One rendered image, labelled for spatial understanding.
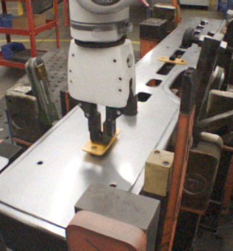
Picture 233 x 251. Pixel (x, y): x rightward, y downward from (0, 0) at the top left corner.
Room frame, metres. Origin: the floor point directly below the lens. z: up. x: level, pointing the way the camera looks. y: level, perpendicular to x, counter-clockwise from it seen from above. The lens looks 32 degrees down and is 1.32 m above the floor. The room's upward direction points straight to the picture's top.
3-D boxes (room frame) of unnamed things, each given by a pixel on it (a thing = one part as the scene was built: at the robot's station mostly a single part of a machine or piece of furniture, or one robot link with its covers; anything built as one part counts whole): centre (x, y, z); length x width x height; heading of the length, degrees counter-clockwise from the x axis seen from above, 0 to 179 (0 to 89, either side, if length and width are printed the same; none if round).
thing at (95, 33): (0.45, 0.02, 1.20); 0.09 x 0.08 x 0.03; 66
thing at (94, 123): (0.46, 0.05, 1.05); 0.03 x 0.03 x 0.07; 66
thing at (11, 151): (0.46, 0.23, 0.84); 0.11 x 0.10 x 0.28; 66
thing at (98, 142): (0.45, 0.03, 1.02); 0.08 x 0.04 x 0.01; 156
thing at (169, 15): (1.49, -0.23, 0.88); 0.15 x 0.11 x 0.36; 66
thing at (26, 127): (0.59, 0.19, 0.87); 0.12 x 0.09 x 0.35; 66
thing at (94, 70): (0.45, 0.03, 1.14); 0.10 x 0.07 x 0.11; 66
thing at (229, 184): (0.59, -0.27, 0.91); 0.07 x 0.05 x 0.42; 66
